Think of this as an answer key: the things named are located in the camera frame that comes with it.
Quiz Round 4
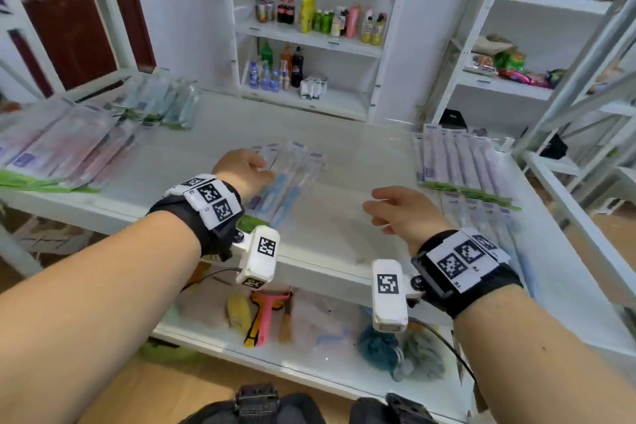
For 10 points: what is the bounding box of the person's left hand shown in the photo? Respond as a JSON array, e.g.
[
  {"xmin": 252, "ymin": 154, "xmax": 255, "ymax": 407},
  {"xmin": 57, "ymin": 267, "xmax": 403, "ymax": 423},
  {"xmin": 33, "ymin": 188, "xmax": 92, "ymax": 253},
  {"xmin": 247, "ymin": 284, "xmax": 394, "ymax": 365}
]
[{"xmin": 212, "ymin": 148, "xmax": 276, "ymax": 203}]

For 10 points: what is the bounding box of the person's right hand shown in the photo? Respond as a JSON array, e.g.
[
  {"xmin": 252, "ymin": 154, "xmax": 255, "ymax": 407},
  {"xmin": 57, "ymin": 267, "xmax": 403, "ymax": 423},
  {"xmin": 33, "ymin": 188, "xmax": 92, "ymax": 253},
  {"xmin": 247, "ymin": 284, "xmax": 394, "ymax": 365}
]
[{"xmin": 362, "ymin": 185, "xmax": 443, "ymax": 256}]

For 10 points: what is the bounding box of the row of blue toothbrush packets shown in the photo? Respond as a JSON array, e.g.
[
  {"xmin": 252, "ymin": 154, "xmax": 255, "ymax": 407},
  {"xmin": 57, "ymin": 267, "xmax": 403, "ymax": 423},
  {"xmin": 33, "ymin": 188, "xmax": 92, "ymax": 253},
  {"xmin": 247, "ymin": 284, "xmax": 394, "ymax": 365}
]
[{"xmin": 246, "ymin": 140, "xmax": 327, "ymax": 231}]

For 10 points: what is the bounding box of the row of purple toothbrush packets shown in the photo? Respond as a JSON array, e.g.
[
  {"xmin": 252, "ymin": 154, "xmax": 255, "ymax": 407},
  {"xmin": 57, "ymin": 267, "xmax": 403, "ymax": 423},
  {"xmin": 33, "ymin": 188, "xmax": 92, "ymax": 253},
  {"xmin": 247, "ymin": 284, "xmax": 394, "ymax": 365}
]
[{"xmin": 412, "ymin": 123, "xmax": 521, "ymax": 212}]

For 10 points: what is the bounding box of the white metal shelf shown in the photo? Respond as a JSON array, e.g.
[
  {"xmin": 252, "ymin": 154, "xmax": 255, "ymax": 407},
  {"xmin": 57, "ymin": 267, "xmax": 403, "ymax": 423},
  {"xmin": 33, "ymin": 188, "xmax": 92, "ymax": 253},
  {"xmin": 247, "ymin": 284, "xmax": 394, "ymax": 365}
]
[{"xmin": 0, "ymin": 0, "xmax": 636, "ymax": 424}]

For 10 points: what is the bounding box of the row of green toothbrush packets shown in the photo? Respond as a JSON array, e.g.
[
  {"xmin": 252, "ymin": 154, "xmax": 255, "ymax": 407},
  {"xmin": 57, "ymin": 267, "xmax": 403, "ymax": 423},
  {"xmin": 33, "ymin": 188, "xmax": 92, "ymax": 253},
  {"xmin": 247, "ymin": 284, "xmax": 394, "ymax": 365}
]
[{"xmin": 107, "ymin": 72, "xmax": 201, "ymax": 131}]

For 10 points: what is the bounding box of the row of pink toothbrush packets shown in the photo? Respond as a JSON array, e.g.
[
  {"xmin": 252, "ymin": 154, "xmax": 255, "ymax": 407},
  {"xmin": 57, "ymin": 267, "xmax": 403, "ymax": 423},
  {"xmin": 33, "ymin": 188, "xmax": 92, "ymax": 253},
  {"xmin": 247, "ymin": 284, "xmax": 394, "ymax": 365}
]
[{"xmin": 0, "ymin": 95, "xmax": 145, "ymax": 193}]

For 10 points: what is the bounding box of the person's left forearm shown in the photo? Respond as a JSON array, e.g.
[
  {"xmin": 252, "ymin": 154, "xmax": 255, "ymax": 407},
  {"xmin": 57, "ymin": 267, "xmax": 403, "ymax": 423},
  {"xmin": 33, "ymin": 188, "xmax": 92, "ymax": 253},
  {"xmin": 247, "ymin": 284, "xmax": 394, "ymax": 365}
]
[{"xmin": 0, "ymin": 209, "xmax": 202, "ymax": 424}]

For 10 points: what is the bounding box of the person's right forearm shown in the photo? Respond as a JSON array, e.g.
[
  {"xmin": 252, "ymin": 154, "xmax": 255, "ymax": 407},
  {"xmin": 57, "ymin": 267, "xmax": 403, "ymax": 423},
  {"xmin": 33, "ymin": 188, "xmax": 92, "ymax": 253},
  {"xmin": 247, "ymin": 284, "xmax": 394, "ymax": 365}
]
[{"xmin": 452, "ymin": 285, "xmax": 636, "ymax": 424}]

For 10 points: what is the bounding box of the black pouch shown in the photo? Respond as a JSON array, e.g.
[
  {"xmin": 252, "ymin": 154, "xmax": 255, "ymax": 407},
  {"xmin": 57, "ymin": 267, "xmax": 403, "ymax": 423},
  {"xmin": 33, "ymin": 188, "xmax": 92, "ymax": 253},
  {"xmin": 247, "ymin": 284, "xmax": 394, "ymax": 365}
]
[{"xmin": 439, "ymin": 109, "xmax": 468, "ymax": 131}]

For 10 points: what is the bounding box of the cluster of small white cartons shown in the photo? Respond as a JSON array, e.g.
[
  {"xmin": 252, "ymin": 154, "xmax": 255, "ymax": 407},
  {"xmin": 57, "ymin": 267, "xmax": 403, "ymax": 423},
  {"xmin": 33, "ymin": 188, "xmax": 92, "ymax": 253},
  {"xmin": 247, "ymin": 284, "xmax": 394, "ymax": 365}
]
[{"xmin": 299, "ymin": 76, "xmax": 329, "ymax": 101}]

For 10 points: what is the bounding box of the cluster of water and soda bottles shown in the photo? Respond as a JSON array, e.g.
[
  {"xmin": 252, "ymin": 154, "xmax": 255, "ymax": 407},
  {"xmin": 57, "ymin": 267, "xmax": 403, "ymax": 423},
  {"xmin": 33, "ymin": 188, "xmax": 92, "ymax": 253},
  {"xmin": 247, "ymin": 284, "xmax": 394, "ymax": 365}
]
[{"xmin": 247, "ymin": 40, "xmax": 305, "ymax": 93}]

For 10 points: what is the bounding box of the blue mesh bath sponge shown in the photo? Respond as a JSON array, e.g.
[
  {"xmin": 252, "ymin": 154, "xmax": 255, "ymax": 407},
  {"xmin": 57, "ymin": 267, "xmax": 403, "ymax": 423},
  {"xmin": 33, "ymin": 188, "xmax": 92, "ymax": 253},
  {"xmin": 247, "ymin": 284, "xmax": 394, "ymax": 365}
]
[{"xmin": 357, "ymin": 321, "xmax": 406, "ymax": 372}]

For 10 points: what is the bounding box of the yellow plastic bottle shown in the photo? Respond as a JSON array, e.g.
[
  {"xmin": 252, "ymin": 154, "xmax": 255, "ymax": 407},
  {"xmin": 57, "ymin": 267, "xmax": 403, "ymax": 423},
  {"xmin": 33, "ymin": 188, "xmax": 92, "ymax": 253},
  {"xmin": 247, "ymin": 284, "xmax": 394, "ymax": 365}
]
[{"xmin": 226, "ymin": 293, "xmax": 253, "ymax": 335}]

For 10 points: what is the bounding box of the pink plastic scraper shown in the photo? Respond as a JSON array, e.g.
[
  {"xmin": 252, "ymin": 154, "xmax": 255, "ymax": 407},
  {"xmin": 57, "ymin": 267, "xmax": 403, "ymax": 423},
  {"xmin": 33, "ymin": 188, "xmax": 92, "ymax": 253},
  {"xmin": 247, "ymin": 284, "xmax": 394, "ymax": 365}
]
[{"xmin": 243, "ymin": 289, "xmax": 293, "ymax": 350}]

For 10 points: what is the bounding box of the grey mesh bath sponge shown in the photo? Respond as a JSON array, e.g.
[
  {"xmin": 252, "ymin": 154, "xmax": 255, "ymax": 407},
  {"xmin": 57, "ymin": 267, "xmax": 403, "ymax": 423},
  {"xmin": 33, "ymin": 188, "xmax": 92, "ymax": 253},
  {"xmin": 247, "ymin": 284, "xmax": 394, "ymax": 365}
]
[{"xmin": 397, "ymin": 327, "xmax": 447, "ymax": 382}]

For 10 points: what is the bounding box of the clear plastic bag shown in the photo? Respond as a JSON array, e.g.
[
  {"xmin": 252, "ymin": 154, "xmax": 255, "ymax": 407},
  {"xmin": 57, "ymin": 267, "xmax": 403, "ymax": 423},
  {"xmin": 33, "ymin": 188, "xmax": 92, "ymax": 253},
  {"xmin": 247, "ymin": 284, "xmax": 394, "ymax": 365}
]
[{"xmin": 293, "ymin": 299, "xmax": 361, "ymax": 362}]

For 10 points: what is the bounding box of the small black box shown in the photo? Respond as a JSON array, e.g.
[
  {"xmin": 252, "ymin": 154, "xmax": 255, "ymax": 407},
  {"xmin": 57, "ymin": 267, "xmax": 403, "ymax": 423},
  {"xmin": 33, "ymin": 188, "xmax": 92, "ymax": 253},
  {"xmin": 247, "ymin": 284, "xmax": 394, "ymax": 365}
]
[{"xmin": 539, "ymin": 132, "xmax": 569, "ymax": 160}]

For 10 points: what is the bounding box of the white snack shelving unit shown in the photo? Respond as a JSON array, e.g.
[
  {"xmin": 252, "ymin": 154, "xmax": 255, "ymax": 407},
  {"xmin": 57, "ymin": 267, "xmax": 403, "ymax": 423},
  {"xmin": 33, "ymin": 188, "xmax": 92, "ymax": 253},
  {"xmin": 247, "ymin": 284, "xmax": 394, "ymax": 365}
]
[{"xmin": 432, "ymin": 0, "xmax": 627, "ymax": 141}]

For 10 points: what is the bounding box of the row of colourful bottles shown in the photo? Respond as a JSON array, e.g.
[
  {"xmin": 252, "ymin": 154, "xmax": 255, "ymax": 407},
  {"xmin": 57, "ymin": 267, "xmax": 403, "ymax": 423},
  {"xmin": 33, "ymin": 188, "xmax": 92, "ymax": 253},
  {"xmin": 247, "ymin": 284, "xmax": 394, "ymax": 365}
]
[{"xmin": 256, "ymin": 0, "xmax": 388, "ymax": 46}]

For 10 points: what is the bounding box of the pile of snack packets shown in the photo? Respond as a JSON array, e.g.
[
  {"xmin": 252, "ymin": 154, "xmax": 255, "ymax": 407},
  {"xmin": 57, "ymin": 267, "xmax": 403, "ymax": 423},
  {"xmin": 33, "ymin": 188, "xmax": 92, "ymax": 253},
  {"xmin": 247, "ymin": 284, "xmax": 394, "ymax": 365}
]
[{"xmin": 469, "ymin": 33, "xmax": 567, "ymax": 89}]

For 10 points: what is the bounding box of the green bag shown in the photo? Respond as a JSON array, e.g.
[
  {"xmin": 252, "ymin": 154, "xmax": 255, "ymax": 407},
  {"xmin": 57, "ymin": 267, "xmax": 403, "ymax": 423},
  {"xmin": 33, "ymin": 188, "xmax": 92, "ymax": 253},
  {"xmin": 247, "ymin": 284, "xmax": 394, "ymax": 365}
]
[{"xmin": 136, "ymin": 339, "xmax": 195, "ymax": 365}]

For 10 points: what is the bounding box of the cartoon print bag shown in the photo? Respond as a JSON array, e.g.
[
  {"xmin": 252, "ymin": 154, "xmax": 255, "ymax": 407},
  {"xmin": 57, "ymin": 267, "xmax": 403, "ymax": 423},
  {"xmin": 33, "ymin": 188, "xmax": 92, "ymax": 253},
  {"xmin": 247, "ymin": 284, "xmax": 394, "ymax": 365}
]
[{"xmin": 9, "ymin": 217, "xmax": 95, "ymax": 256}]

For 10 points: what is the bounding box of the red-brown wooden door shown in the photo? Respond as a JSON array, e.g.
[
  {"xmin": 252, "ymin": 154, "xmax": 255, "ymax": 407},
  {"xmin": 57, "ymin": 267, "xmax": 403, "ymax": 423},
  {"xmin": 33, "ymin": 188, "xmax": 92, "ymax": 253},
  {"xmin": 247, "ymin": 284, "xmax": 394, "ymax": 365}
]
[{"xmin": 0, "ymin": 0, "xmax": 158, "ymax": 99}]

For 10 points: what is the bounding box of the black left wrist strap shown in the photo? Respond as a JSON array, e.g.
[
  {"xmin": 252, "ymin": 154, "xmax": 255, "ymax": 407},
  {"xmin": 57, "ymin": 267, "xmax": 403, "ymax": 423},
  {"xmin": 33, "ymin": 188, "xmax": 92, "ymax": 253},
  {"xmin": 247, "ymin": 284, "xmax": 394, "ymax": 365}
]
[{"xmin": 148, "ymin": 174, "xmax": 244, "ymax": 262}]

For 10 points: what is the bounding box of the black wrist strap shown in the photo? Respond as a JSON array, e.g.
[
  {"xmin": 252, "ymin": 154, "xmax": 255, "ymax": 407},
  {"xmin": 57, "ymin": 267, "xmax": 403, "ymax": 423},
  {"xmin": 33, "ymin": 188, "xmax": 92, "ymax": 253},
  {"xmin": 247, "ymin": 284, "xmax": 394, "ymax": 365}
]
[
  {"xmin": 148, "ymin": 174, "xmax": 244, "ymax": 262},
  {"xmin": 411, "ymin": 227, "xmax": 524, "ymax": 319}
]

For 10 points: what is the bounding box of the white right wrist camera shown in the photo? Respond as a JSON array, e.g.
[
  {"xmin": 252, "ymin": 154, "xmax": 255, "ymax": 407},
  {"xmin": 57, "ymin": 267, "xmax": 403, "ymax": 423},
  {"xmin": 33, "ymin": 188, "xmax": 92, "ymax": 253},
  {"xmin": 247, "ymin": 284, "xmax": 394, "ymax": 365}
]
[{"xmin": 371, "ymin": 259, "xmax": 423, "ymax": 333}]

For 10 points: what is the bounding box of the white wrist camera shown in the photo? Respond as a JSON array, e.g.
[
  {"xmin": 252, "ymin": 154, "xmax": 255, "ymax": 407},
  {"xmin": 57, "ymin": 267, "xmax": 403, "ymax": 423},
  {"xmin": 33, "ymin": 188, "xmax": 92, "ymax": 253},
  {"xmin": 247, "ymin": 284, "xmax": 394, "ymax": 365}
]
[
  {"xmin": 234, "ymin": 225, "xmax": 281, "ymax": 290},
  {"xmin": 371, "ymin": 259, "xmax": 423, "ymax": 333}
]

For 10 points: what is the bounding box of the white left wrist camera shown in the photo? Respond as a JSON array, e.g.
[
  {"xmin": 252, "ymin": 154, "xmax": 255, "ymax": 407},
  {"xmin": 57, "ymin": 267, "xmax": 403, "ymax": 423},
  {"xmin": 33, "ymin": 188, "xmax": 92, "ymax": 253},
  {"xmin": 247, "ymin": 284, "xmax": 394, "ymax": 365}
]
[{"xmin": 234, "ymin": 225, "xmax": 281, "ymax": 290}]

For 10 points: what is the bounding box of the black left camera cable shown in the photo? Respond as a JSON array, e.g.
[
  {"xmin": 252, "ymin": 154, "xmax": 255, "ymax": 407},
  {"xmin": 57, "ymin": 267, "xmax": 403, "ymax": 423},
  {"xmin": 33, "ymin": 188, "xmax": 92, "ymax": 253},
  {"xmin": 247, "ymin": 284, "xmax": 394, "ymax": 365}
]
[{"xmin": 181, "ymin": 267, "xmax": 242, "ymax": 293}]

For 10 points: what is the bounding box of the black camera cable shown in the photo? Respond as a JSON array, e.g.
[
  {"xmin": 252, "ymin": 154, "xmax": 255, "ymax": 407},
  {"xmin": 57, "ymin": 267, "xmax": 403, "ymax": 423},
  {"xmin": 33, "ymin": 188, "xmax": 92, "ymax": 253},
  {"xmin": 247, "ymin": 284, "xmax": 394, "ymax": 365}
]
[
  {"xmin": 407, "ymin": 317, "xmax": 478, "ymax": 385},
  {"xmin": 181, "ymin": 267, "xmax": 242, "ymax": 293}
]

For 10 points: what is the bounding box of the black right wrist strap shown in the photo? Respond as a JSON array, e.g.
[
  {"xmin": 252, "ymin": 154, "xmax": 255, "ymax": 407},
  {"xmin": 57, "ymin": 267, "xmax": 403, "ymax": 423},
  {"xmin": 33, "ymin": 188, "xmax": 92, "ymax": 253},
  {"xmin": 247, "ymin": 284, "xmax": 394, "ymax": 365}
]
[{"xmin": 411, "ymin": 227, "xmax": 524, "ymax": 319}]

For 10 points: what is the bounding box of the black right camera cable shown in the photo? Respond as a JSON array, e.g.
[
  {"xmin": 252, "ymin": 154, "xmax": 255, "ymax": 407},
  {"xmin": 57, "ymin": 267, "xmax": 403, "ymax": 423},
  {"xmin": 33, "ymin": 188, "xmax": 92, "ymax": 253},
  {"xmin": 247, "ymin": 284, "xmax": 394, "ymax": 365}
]
[{"xmin": 407, "ymin": 317, "xmax": 478, "ymax": 385}]

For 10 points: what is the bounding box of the wooden handled brush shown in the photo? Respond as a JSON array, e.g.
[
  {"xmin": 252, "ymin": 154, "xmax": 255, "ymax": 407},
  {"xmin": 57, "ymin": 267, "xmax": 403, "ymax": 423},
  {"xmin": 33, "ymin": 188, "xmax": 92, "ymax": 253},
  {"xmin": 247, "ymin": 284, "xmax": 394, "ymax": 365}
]
[{"xmin": 278, "ymin": 291, "xmax": 294, "ymax": 345}]

